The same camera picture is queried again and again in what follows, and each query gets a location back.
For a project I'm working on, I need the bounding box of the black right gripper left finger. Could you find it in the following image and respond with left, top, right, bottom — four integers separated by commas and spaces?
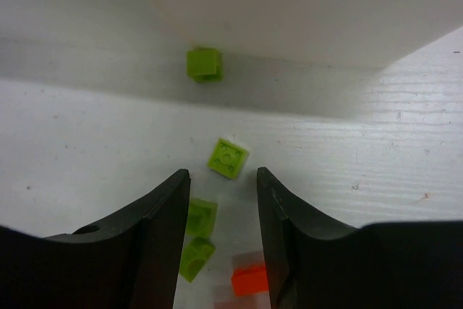
1, 169, 190, 308

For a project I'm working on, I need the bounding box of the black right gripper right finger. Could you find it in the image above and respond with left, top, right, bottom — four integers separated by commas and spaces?
256, 167, 462, 308

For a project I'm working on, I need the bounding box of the green notched lego piece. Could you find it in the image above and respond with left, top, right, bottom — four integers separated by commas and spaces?
179, 237, 216, 283

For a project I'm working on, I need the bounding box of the green curved lego piece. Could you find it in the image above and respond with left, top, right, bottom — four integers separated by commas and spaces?
185, 198, 218, 238

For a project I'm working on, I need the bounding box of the orange lego brick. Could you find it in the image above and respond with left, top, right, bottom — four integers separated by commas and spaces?
231, 263, 268, 297

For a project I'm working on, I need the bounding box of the green lego plate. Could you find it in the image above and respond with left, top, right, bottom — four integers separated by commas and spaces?
208, 138, 249, 179

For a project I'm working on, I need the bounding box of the white divided container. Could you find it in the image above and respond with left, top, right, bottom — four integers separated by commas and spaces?
0, 0, 463, 119

